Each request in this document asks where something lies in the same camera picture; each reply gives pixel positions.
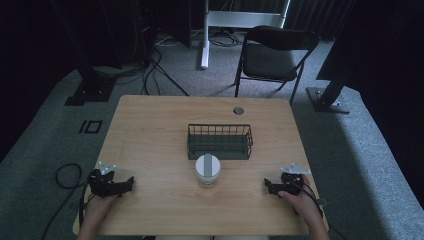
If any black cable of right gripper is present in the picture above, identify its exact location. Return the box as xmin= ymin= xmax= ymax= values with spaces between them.
xmin=293 ymin=181 xmax=349 ymax=240

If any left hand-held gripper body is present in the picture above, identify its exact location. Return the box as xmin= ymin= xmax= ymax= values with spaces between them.
xmin=87 ymin=161 xmax=125 ymax=198

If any white desk frame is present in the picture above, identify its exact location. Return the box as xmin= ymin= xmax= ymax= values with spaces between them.
xmin=200 ymin=0 xmax=292 ymax=70

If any bundle of black floor cables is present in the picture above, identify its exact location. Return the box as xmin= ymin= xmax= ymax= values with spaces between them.
xmin=93 ymin=29 xmax=244 ymax=98

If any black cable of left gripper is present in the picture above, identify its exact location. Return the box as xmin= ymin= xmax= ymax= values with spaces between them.
xmin=40 ymin=162 xmax=94 ymax=240

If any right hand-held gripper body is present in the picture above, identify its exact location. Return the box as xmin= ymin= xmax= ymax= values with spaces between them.
xmin=271 ymin=162 xmax=312 ymax=197

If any person's right hand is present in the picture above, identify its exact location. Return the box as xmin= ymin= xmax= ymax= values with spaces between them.
xmin=277 ymin=174 xmax=322 ymax=224

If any black stand with base plate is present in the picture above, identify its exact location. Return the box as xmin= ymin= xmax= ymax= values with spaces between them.
xmin=64 ymin=0 xmax=118 ymax=107
xmin=305 ymin=59 xmax=352 ymax=115

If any clear jar with white lid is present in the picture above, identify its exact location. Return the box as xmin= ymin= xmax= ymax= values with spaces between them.
xmin=194 ymin=153 xmax=222 ymax=188

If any dark green wire basket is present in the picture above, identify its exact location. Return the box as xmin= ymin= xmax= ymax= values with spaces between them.
xmin=186 ymin=123 xmax=254 ymax=161

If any black folding chair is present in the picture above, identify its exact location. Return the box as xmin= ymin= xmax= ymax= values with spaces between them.
xmin=233 ymin=25 xmax=320 ymax=106

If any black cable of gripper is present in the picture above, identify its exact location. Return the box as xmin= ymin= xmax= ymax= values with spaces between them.
xmin=293 ymin=181 xmax=349 ymax=240
xmin=40 ymin=162 xmax=94 ymax=240

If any person's left hand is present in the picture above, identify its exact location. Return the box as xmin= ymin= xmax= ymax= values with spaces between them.
xmin=82 ymin=194 xmax=118 ymax=224

